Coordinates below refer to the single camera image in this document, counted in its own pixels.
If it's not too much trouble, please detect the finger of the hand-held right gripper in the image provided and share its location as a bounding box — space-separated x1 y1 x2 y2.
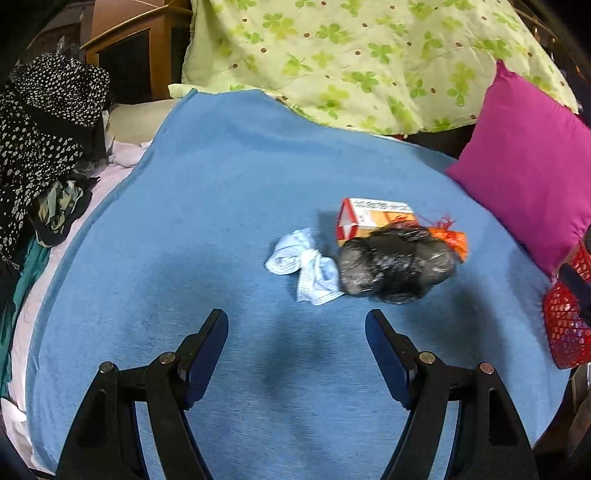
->
558 263 591 326

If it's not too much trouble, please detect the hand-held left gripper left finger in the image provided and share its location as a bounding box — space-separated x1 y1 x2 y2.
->
55 308 230 480

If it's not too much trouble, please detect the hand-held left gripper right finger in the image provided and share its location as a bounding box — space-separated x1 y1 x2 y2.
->
365 308 541 480

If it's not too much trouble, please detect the red plastic mesh basket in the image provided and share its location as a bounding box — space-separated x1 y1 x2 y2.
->
542 240 591 370

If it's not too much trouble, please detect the dark plastic bag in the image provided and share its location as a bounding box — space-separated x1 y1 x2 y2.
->
337 224 458 305

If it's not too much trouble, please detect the white face mask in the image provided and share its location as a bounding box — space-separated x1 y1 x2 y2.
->
264 227 345 306

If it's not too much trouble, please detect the orange wrapper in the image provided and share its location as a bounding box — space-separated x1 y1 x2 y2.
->
422 212 469 261

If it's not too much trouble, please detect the small orange white box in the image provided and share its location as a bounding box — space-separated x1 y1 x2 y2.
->
336 198 416 247

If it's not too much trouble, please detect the pink pillow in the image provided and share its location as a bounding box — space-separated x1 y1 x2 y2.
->
445 59 591 278

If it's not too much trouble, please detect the blue blanket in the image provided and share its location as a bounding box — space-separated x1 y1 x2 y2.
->
25 88 573 480

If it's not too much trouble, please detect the teal cloth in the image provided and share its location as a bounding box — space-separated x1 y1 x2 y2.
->
0 237 51 398

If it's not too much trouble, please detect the pale bed sheet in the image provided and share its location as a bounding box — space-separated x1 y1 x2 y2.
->
0 141 153 467

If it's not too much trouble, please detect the green patterned cloth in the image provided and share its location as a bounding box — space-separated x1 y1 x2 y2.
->
30 175 100 247

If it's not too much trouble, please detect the cream cushion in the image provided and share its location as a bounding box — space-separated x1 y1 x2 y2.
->
104 97 178 146

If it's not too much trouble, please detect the black white-dotted garment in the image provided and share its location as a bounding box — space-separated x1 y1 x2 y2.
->
0 52 112 259

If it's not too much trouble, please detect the green clover print quilt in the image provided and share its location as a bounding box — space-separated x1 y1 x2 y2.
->
168 0 580 137

